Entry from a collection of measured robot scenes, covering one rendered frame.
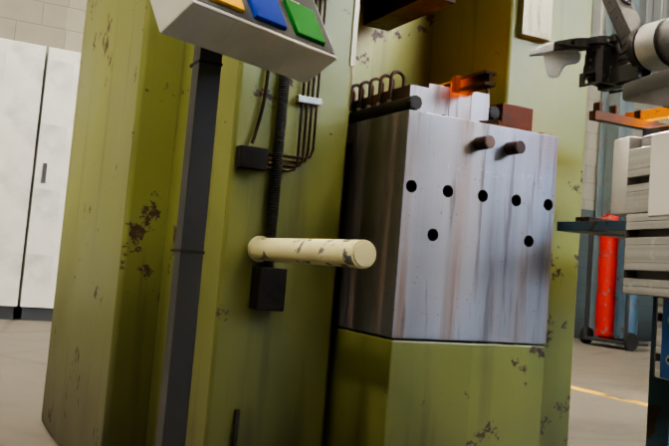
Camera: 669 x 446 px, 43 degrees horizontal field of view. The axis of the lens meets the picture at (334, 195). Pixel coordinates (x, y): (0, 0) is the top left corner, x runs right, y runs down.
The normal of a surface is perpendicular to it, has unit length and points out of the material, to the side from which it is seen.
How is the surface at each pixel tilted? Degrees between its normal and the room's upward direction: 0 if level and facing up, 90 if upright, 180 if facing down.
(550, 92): 90
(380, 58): 90
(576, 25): 90
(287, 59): 150
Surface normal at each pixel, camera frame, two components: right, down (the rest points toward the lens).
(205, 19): 0.32, 0.87
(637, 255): -0.97, -0.10
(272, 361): 0.45, -0.04
